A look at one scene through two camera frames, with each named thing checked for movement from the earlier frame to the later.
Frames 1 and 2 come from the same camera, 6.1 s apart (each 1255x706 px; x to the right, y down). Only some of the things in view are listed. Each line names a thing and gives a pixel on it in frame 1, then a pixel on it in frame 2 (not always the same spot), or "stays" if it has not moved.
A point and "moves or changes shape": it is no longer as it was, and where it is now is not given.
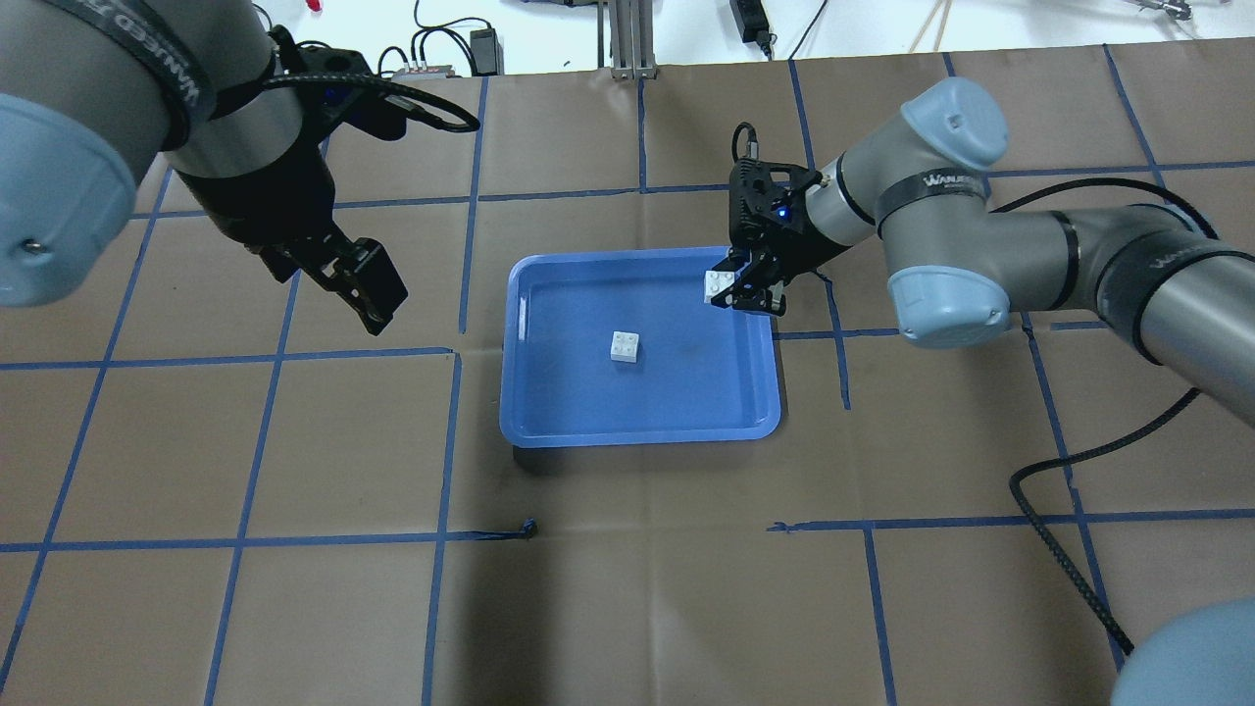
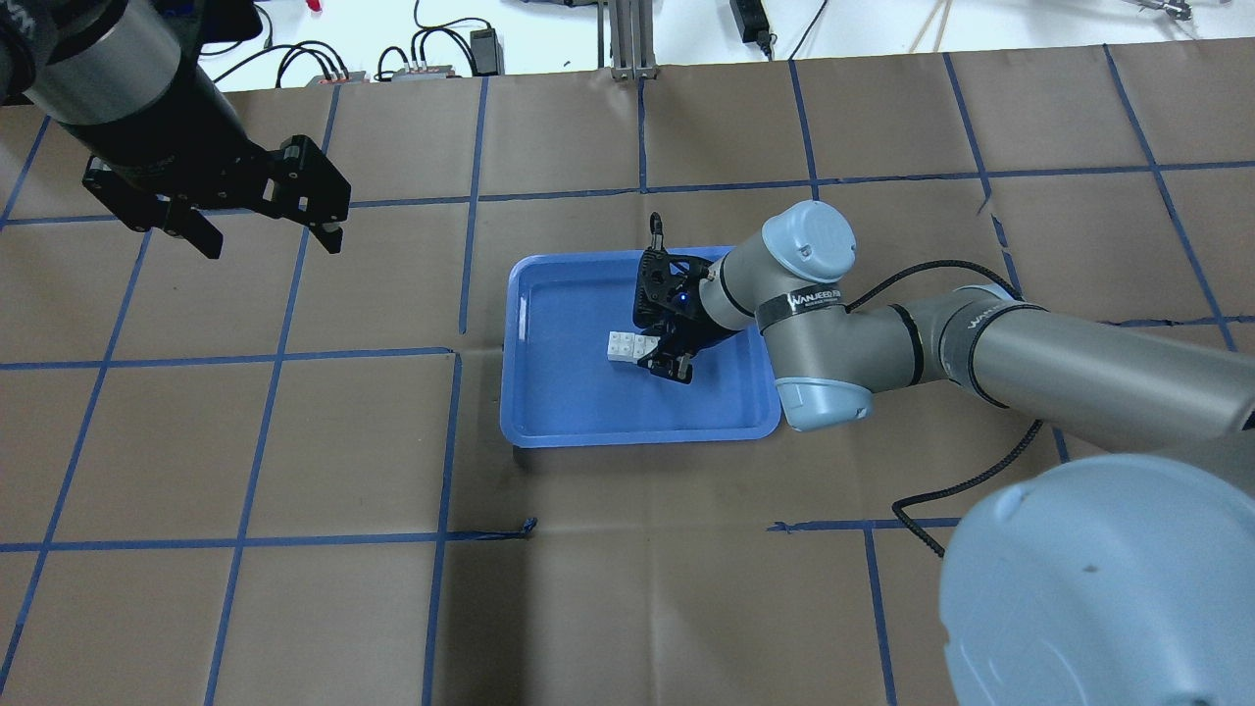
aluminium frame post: [631, 38] stays
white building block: [715, 281] moves or changes shape
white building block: [624, 346] stays
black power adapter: [752, 22] stays
